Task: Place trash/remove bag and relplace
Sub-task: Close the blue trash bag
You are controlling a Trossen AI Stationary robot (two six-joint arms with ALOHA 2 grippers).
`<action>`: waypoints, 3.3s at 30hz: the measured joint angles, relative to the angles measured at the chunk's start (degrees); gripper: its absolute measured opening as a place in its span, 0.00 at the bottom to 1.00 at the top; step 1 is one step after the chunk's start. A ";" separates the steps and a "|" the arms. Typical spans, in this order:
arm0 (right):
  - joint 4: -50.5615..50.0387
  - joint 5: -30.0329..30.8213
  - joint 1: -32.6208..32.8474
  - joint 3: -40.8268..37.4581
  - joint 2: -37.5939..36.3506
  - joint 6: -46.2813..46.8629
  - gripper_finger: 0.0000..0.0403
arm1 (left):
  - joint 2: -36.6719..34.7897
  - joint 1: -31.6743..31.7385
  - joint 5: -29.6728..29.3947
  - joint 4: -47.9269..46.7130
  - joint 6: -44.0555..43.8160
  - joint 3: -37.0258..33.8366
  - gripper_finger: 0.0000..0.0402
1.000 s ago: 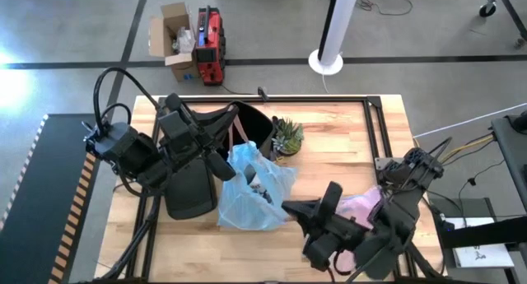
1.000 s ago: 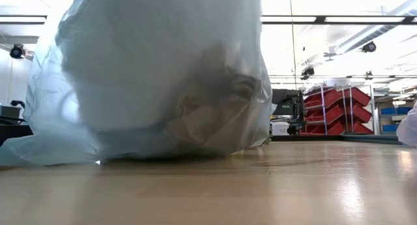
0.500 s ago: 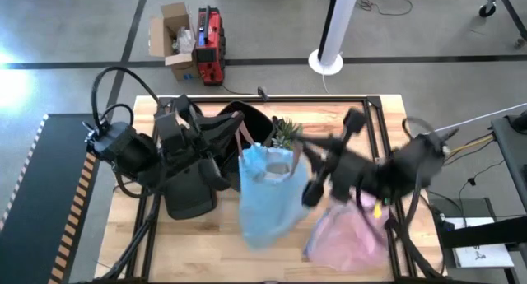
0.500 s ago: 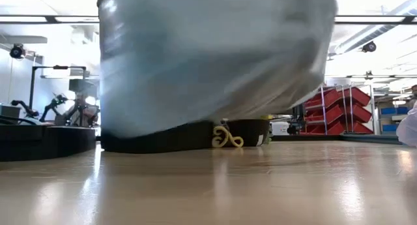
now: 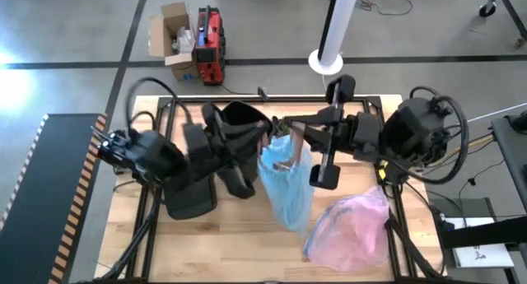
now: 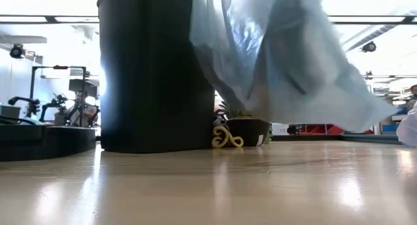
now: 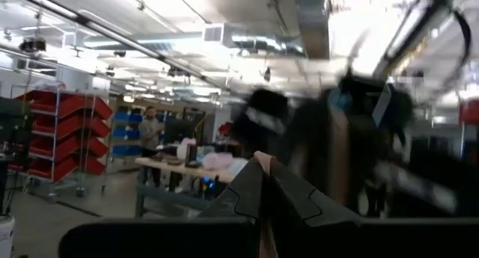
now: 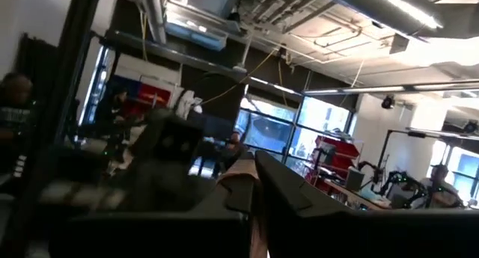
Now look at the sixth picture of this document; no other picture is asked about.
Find black plastic trash bin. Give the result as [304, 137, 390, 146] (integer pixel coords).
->
[96, 0, 216, 154]

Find black bin with blue liner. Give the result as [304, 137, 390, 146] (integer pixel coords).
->
[190, 0, 397, 134]

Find potted succulent plant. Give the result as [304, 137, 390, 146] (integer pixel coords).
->
[215, 102, 272, 148]

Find white box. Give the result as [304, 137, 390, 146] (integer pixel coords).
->
[270, 122, 291, 137]

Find red storage bin shelf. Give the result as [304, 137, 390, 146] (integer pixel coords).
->
[298, 123, 375, 136]

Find person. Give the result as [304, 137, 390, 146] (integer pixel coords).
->
[66, 89, 99, 128]
[405, 83, 417, 111]

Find black rig bar with lights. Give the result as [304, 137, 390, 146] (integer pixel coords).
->
[0, 14, 417, 25]

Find blue storage bins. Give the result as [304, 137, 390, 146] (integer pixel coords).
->
[380, 123, 399, 135]

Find black aluminium table frame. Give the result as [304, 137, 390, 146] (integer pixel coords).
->
[270, 133, 403, 145]

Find black hanging camera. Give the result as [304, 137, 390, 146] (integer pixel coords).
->
[361, 40, 379, 54]
[8, 43, 26, 60]

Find neighbour rig black frame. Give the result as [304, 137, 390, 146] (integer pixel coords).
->
[28, 64, 88, 128]

